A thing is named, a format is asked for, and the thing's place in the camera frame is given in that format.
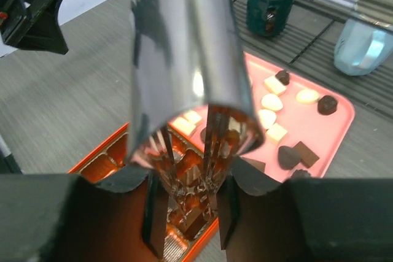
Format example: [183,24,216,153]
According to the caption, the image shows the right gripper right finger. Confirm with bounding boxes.
[217,157,392,261]

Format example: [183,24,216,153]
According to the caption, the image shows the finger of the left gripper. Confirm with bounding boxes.
[1,0,68,55]

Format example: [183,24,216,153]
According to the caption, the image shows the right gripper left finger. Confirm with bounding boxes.
[1,166,168,261]

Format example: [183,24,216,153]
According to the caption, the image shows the orange chocolate box tray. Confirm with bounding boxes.
[70,125,219,262]

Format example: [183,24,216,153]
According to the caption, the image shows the pink tray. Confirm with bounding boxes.
[168,53,355,182]

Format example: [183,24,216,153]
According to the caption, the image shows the metal tongs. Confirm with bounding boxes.
[126,0,264,222]

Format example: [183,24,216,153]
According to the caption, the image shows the light blue mug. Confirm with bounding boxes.
[333,19,392,76]

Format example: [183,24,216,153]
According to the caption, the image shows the dark green mug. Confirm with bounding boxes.
[246,0,294,37]

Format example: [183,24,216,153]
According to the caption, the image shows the black wire rack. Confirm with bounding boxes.
[233,0,392,117]

